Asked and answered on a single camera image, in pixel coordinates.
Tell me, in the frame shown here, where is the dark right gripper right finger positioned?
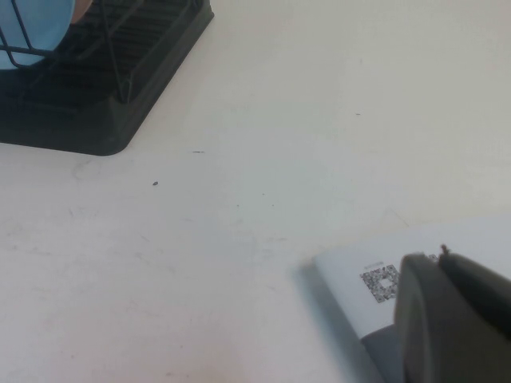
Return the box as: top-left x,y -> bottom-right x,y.
438,251 -> 511,336

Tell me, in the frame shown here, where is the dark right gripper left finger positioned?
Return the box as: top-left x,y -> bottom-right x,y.
394,251 -> 511,383

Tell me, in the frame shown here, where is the light blue round plate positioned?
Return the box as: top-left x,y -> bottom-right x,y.
0,0 -> 77,72

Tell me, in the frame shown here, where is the pink round plate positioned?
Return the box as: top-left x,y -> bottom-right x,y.
70,0 -> 93,23

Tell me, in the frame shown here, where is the black plastic drain tray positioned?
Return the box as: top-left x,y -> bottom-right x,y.
0,0 -> 216,156

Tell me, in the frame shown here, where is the black wire dish rack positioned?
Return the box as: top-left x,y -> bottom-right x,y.
0,0 -> 188,105

